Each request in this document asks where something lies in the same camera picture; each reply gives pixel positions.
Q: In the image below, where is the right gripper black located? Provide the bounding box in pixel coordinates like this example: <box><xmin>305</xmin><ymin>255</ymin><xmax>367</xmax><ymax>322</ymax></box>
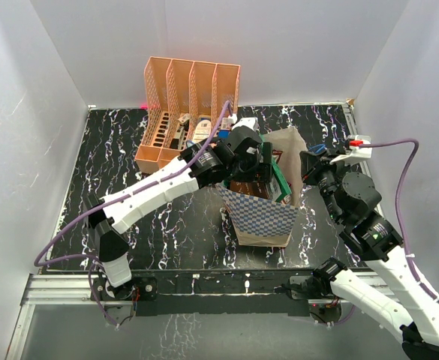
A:
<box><xmin>299</xmin><ymin>149</ymin><xmax>352</xmax><ymax>224</ymax></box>

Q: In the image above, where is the green chips bag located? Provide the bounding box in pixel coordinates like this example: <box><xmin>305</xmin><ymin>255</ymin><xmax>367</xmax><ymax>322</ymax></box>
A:
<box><xmin>262</xmin><ymin>137</ymin><xmax>292</xmax><ymax>205</ymax></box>

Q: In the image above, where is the blue checkered paper bag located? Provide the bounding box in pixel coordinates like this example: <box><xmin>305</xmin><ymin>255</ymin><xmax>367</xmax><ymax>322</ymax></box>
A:
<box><xmin>216</xmin><ymin>127</ymin><xmax>307</xmax><ymax>248</ymax></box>

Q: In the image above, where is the red doritos bag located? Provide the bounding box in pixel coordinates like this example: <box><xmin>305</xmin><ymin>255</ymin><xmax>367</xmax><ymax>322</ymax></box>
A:
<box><xmin>272</xmin><ymin>149</ymin><xmax>283</xmax><ymax>164</ymax></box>

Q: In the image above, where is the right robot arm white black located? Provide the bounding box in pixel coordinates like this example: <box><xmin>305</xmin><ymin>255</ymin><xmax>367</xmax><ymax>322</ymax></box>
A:
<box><xmin>283</xmin><ymin>150</ymin><xmax>439</xmax><ymax>359</ymax></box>

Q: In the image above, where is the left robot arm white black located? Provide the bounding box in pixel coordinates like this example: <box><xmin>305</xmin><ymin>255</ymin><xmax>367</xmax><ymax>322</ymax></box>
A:
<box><xmin>84</xmin><ymin>125</ymin><xmax>272</xmax><ymax>299</ymax></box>

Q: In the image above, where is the blue object in organizer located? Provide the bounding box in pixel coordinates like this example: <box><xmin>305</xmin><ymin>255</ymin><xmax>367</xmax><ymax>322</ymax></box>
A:
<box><xmin>217</xmin><ymin>129</ymin><xmax>230</xmax><ymax>139</ymax></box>

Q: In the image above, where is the white bottle in organizer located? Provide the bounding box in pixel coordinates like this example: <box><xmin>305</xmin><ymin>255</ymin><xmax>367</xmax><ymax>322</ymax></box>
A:
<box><xmin>191</xmin><ymin>117</ymin><xmax>212</xmax><ymax>143</ymax></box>

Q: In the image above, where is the orange plastic file organizer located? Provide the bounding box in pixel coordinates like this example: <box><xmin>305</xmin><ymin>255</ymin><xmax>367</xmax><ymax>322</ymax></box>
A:
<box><xmin>134</xmin><ymin>56</ymin><xmax>241</xmax><ymax>174</ymax></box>

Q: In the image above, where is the black item in organizer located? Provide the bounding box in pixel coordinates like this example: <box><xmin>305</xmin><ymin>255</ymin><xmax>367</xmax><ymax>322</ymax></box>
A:
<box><xmin>170</xmin><ymin>113</ymin><xmax>191</xmax><ymax>150</ymax></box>

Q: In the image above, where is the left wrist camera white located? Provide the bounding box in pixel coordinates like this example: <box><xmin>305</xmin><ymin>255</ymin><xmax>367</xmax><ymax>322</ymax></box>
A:
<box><xmin>222</xmin><ymin>117</ymin><xmax>259</xmax><ymax>131</ymax></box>

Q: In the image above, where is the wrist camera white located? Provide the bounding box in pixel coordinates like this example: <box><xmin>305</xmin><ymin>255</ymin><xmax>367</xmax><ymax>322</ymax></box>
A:
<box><xmin>222</xmin><ymin>117</ymin><xmax>259</xmax><ymax>131</ymax></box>
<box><xmin>329</xmin><ymin>135</ymin><xmax>372</xmax><ymax>166</ymax></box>

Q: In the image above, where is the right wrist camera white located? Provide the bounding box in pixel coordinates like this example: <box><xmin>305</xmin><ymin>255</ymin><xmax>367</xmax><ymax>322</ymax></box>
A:
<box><xmin>329</xmin><ymin>135</ymin><xmax>372</xmax><ymax>166</ymax></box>

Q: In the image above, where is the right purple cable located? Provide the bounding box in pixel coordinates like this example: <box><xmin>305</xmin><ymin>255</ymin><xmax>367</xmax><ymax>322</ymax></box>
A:
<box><xmin>368</xmin><ymin>138</ymin><xmax>439</xmax><ymax>316</ymax></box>

